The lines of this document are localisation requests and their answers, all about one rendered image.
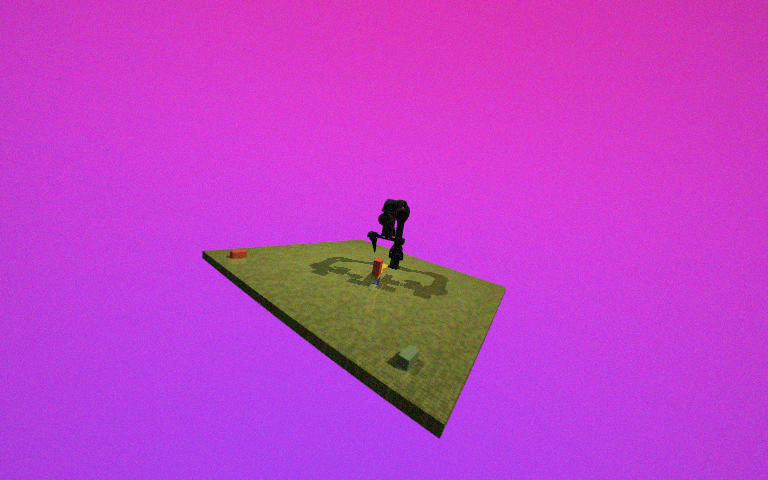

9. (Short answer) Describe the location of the small green block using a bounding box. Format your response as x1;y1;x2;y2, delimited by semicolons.
397;345;420;372

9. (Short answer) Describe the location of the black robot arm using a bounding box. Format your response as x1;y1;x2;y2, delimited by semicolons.
378;199;410;270

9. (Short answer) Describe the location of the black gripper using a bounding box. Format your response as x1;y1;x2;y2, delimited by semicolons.
367;225;405;256

